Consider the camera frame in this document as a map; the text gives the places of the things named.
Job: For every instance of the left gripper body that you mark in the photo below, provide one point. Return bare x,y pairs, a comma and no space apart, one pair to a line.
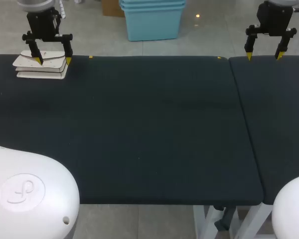
42,26

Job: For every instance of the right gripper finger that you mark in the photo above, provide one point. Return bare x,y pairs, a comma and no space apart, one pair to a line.
282,47
250,46

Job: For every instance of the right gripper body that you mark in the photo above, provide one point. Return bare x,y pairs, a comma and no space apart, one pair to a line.
274,20

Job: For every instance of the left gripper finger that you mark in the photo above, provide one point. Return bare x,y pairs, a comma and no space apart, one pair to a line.
35,49
67,51

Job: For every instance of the white handbag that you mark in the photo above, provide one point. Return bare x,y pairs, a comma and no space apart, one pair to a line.
51,67

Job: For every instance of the brown cardboard box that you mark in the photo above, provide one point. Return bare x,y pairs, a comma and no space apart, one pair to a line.
110,8

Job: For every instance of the blue plastic bin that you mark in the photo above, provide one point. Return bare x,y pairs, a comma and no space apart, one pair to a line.
152,4
152,25
152,1

